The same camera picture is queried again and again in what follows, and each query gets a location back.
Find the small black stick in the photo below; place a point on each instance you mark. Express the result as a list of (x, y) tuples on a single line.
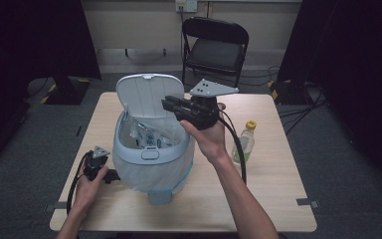
[(78, 130)]

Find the black curtain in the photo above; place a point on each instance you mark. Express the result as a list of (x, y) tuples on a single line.
[(354, 66), (23, 49)]

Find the white wall socket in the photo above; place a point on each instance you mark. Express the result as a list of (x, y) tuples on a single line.
[(185, 5)]

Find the white grey lidded trash can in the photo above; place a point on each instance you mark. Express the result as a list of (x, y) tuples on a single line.
[(149, 96)]

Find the person's right hand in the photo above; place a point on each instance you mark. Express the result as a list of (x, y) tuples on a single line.
[(210, 141)]

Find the person's left hand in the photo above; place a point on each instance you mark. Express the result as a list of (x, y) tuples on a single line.
[(86, 194)]

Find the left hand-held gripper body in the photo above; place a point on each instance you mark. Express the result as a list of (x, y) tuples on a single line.
[(94, 164)]

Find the grey tape strip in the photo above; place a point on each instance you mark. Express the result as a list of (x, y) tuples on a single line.
[(59, 205), (306, 202)]

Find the black folding chair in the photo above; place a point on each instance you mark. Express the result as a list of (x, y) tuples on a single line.
[(214, 53)]

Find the clear bottle yellow cap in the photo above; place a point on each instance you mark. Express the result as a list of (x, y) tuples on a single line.
[(248, 141)]

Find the black stand base striped tape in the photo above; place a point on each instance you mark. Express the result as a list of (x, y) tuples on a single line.
[(68, 91), (286, 93)]

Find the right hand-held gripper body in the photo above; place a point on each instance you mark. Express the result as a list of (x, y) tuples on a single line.
[(202, 113)]

